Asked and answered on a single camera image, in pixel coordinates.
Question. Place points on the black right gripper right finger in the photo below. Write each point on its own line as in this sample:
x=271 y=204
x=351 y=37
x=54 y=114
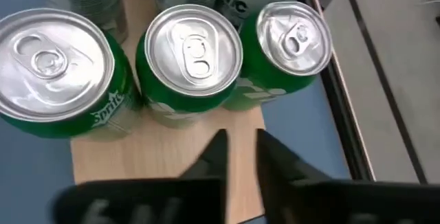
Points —
x=309 y=200

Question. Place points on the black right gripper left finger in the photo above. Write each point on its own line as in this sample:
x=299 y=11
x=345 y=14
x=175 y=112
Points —
x=154 y=200

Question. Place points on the green Sprite can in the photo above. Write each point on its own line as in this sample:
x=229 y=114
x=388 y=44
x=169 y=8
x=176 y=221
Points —
x=192 y=52
x=51 y=62
x=292 y=38

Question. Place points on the blue table mat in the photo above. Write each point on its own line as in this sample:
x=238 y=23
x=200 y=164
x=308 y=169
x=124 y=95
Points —
x=31 y=169

